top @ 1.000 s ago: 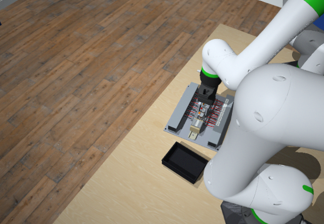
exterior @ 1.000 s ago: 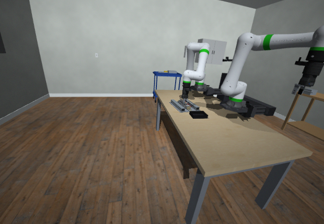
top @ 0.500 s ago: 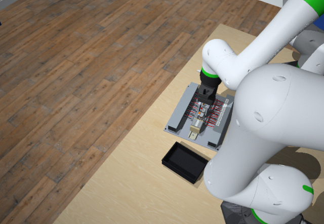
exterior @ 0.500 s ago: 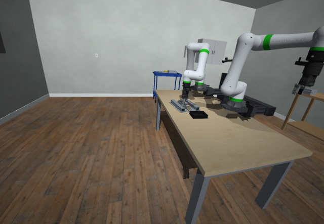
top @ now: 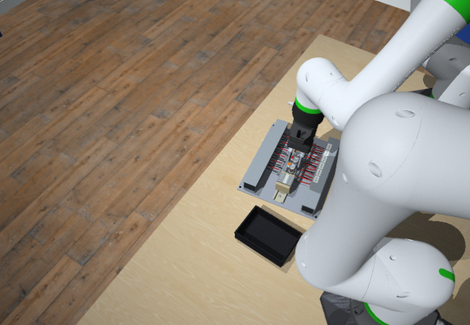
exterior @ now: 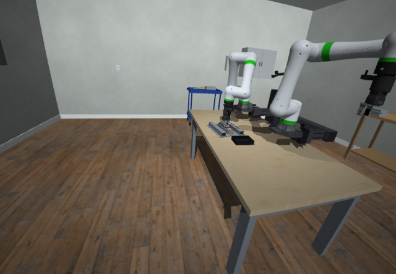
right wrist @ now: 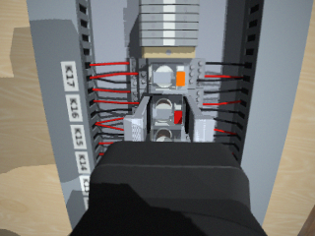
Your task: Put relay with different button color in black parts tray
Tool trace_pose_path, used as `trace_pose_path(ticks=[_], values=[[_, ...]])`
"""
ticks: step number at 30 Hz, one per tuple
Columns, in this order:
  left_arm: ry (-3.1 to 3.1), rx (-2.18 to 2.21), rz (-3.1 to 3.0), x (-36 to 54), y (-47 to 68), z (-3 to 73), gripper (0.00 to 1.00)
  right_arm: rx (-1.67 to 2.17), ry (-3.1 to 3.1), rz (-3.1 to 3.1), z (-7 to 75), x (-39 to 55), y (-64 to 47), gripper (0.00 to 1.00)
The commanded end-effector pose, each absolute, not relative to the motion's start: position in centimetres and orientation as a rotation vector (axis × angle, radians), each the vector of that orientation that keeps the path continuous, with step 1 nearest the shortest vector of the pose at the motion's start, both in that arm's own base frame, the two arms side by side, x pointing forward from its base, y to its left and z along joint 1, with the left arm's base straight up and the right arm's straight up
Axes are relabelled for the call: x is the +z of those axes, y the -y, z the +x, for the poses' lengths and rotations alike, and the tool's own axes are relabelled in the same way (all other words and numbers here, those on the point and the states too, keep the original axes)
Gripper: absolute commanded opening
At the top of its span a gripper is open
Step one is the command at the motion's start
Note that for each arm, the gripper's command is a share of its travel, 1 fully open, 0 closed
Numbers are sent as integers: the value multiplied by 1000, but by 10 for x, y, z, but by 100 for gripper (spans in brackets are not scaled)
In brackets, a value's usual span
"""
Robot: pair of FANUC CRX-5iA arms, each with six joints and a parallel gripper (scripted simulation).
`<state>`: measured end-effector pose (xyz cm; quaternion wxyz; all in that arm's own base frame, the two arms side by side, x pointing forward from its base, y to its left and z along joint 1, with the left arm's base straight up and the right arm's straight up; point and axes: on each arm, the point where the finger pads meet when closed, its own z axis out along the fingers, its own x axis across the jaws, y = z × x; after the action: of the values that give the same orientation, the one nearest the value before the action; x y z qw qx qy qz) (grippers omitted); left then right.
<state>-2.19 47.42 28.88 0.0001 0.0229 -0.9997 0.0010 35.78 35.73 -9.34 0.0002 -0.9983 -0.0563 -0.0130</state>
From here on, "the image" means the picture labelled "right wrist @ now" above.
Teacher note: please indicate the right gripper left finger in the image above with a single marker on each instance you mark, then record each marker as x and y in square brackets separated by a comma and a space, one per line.
[138, 125]

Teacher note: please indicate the grey relay panel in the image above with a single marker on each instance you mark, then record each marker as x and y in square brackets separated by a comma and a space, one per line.
[73, 40]

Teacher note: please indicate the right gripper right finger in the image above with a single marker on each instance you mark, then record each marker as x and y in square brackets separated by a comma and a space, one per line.
[199, 127]

